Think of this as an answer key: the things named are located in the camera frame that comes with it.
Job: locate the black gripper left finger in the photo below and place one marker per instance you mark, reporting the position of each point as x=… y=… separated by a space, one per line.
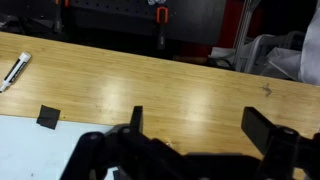
x=136 y=120

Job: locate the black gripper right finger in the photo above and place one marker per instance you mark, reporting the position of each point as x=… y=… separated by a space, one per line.
x=256 y=126

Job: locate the white marker with black label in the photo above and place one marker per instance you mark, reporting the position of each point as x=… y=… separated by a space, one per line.
x=16 y=68

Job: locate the black tape piece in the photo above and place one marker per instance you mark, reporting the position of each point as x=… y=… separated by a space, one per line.
x=48 y=116

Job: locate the blank white paper sheet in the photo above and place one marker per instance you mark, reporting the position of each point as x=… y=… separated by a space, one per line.
x=30 y=150

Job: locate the white cloth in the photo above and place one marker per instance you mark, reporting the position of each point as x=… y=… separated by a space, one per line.
x=311 y=50

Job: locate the black perforated breadboard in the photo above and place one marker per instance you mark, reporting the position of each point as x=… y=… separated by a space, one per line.
x=133 y=16

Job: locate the aluminium frame post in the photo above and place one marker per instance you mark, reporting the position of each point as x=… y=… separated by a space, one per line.
x=245 y=30

